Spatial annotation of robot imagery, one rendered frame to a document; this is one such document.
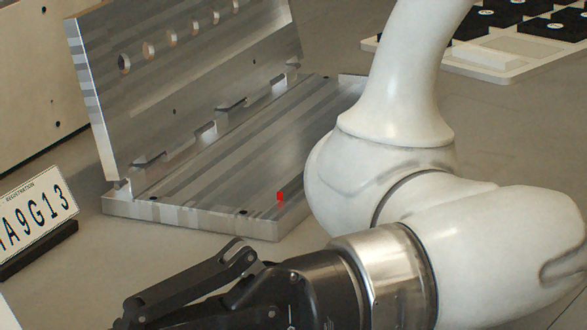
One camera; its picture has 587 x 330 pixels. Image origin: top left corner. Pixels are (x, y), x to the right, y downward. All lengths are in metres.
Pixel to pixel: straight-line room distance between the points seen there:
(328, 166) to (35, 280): 0.32
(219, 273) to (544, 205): 0.27
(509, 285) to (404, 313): 0.09
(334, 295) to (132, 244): 0.41
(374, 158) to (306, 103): 0.54
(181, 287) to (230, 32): 0.72
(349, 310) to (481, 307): 0.11
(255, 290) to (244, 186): 0.45
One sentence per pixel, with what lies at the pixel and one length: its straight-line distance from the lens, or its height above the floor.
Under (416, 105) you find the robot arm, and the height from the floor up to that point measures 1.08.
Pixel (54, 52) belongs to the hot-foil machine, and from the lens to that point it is 1.58.
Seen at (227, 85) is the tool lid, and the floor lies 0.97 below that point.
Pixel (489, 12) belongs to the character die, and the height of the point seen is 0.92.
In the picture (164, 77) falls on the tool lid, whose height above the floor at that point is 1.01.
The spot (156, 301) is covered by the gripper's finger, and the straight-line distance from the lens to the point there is 0.92.
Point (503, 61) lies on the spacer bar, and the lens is 1.76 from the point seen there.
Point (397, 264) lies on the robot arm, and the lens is 0.97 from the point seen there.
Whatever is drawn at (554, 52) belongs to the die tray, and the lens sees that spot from 1.84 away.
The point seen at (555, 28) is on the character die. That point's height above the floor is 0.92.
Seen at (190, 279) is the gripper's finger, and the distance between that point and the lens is 0.93.
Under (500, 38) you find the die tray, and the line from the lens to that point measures 1.91.
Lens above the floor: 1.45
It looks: 22 degrees down
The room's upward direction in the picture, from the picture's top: 3 degrees counter-clockwise
